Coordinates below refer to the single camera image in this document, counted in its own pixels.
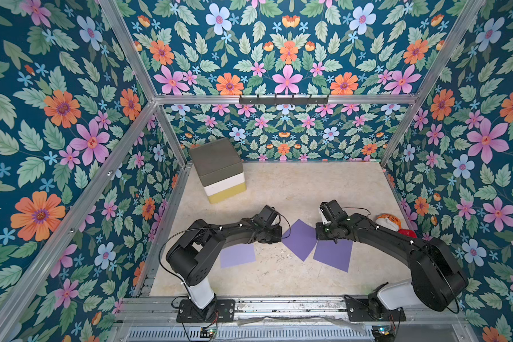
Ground grey white yellow block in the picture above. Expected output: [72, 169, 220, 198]
[190, 138, 247, 204]

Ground orange white plush toy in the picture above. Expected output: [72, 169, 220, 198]
[375, 214, 403, 232]

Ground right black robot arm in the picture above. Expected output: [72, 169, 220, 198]
[316, 200, 469, 315]

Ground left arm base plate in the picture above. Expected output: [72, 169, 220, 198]
[176, 299, 236, 323]

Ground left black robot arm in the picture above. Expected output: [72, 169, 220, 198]
[165, 205, 283, 311]

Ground left pale purple paper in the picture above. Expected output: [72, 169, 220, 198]
[219, 245, 256, 269]

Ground black hook rail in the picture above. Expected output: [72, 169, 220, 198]
[238, 95, 329, 106]

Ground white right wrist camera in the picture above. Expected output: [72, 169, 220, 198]
[319, 203, 331, 225]

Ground purple square paper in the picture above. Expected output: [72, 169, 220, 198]
[282, 219, 317, 262]
[313, 240, 353, 272]

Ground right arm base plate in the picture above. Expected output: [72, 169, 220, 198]
[343, 294, 406, 322]

